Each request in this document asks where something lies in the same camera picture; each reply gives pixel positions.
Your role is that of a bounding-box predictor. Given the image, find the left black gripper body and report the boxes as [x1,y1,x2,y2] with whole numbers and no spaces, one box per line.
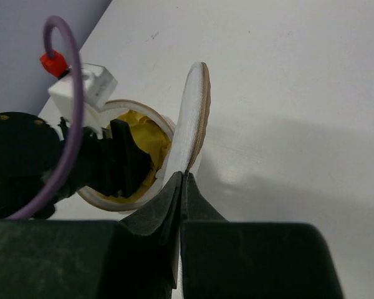
[0,112,112,206]

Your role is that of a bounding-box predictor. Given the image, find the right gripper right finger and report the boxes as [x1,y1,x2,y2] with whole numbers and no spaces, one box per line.
[180,173,228,227]

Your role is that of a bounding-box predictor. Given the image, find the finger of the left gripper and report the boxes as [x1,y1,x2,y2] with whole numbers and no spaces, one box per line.
[110,120,151,198]

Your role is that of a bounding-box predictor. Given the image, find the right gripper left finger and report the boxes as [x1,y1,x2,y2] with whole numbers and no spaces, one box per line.
[120,171,183,242]

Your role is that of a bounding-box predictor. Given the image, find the yellow bra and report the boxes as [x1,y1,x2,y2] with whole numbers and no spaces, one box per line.
[96,110,171,204]

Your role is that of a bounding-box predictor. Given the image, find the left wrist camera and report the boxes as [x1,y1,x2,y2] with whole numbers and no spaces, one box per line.
[40,51,118,133]

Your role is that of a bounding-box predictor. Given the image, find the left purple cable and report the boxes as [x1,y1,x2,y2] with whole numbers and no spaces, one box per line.
[9,15,84,221]

